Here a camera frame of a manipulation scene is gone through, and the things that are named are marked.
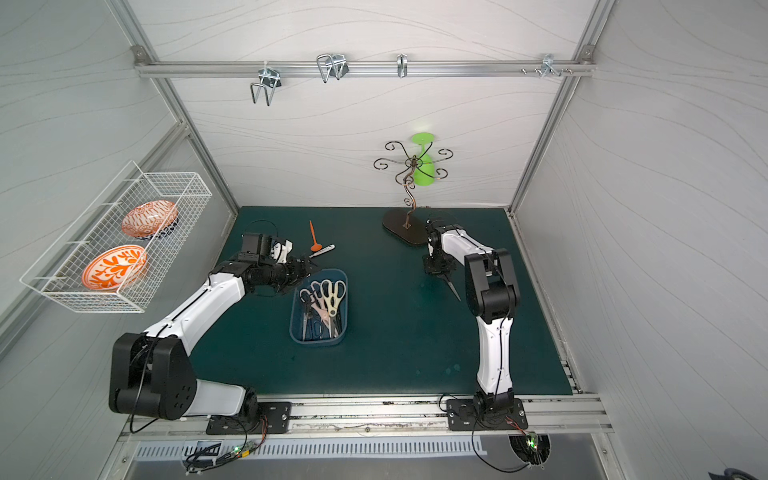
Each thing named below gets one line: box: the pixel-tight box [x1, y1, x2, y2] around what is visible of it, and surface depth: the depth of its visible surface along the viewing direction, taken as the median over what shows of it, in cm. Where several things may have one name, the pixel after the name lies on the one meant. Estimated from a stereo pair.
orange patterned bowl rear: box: [122, 200, 179, 240], surface depth 73 cm
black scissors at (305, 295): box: [299, 288, 313, 341], surface depth 93 cm
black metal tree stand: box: [373, 140, 454, 246], surface depth 100 cm
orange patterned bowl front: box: [82, 245, 149, 291], surface depth 64 cm
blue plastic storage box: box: [289, 268, 349, 345], surface depth 92 cm
